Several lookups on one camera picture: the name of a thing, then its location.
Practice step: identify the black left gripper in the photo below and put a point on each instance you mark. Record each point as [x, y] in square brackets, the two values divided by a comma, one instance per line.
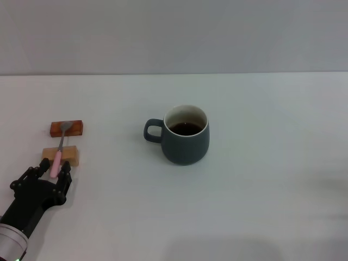
[30, 201]

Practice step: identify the grey ceramic mug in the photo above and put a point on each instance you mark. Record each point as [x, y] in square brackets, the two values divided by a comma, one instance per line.
[186, 149]

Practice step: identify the light wooden spoon rest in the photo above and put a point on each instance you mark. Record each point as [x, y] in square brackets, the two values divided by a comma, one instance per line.
[71, 155]

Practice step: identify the reddish brown wooden block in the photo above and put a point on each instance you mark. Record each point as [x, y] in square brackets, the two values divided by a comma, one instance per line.
[77, 127]

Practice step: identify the dark coffee liquid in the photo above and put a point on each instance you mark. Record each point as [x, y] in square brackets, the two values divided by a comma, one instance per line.
[185, 129]

